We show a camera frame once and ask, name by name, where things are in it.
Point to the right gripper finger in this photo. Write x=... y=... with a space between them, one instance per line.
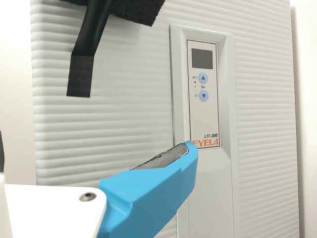
x=148 y=198

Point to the incubator door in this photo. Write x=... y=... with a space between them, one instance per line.
x=128 y=111

